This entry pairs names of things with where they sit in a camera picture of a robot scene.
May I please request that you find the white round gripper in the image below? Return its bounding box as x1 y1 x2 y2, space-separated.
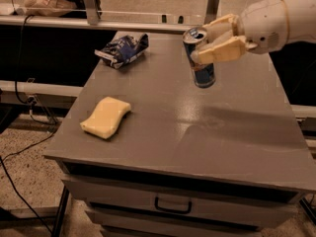
191 0 288 64

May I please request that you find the silver blue redbull can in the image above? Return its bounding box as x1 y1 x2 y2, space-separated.
183 27 215 88

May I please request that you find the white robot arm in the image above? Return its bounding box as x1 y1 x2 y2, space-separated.
191 0 316 64

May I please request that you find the crumpled blue chip bag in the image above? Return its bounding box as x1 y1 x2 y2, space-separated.
95 34 149 69

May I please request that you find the grey drawer cabinet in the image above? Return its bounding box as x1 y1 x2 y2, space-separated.
45 34 316 237

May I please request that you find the yellow sponge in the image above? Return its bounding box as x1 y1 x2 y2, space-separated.
80 97 131 139

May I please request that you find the person in background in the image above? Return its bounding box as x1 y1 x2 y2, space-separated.
24 0 87 19

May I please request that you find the metal frame rail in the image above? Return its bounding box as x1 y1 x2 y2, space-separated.
0 0 316 40

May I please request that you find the black drawer handle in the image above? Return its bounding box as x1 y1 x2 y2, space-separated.
154 197 193 215

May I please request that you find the black floor cable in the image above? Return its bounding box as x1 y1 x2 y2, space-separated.
0 13 62 235

